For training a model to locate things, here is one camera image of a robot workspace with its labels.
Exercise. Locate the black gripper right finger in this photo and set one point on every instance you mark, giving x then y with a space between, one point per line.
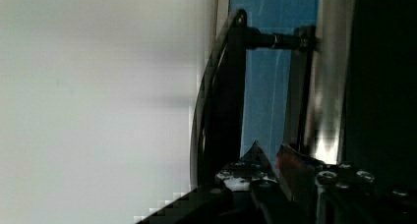
298 171

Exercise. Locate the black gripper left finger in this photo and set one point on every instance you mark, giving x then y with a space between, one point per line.
252 166

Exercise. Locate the silver black toaster oven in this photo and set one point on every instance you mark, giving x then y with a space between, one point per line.
351 90

